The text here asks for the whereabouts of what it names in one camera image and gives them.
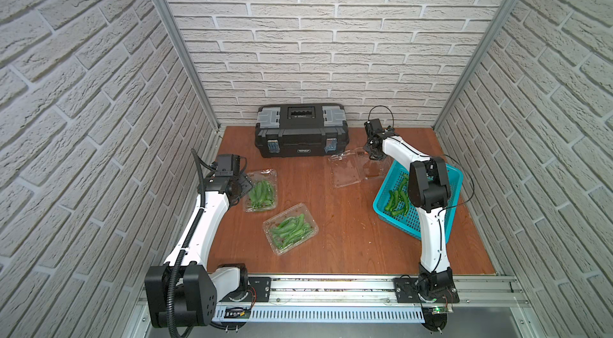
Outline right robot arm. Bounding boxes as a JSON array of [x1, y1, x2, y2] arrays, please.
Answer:
[[364, 119, 459, 304]]

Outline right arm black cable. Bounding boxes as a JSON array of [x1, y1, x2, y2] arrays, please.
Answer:
[[440, 153, 476, 210]]

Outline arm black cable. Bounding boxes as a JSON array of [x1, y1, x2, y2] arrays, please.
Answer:
[[164, 148, 212, 338], [440, 153, 476, 210]]

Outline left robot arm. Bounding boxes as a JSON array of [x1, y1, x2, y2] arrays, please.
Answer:
[[145, 151, 256, 337]]

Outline green peppers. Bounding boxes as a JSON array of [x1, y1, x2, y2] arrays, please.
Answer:
[[385, 175, 411, 218]]

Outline corner metal post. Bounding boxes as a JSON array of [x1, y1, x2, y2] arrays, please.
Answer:
[[152, 0, 221, 131], [432, 0, 519, 131]]

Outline teal plastic basket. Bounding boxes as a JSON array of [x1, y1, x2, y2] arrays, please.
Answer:
[[372, 159, 465, 242]]

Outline left corner metal post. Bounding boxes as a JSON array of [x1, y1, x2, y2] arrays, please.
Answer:
[[152, 0, 221, 131]]

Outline black plastic toolbox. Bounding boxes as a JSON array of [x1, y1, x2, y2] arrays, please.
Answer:
[[255, 103, 350, 158]]

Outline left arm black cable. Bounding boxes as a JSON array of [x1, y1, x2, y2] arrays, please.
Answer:
[[164, 148, 212, 338]]

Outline right corner metal post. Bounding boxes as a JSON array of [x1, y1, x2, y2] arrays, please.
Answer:
[[432, 0, 519, 131]]

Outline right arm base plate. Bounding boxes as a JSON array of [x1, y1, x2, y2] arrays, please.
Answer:
[[393, 276, 460, 304]]

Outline clear clamshell container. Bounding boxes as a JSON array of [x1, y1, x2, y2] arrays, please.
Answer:
[[263, 203, 319, 256], [328, 147, 392, 188], [244, 169, 278, 212]]

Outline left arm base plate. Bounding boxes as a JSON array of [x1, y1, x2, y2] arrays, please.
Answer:
[[239, 275, 272, 303]]

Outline clear clamshell front container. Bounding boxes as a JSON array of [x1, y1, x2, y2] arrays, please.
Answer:
[[263, 203, 319, 256]]

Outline aluminium front rail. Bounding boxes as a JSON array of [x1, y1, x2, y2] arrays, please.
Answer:
[[249, 274, 530, 309]]

